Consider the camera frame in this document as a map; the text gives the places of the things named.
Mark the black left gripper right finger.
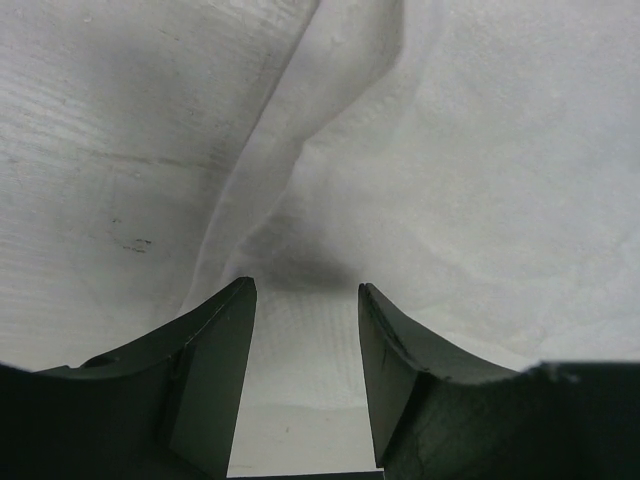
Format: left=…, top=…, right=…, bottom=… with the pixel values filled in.
left=358, top=284, right=639, bottom=479

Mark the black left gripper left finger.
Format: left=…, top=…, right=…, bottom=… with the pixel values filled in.
left=1, top=277, right=257, bottom=479

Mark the white towels pile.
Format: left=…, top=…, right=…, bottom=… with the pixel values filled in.
left=185, top=1, right=639, bottom=409

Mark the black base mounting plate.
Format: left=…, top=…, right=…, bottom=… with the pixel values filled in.
left=229, top=470, right=384, bottom=480

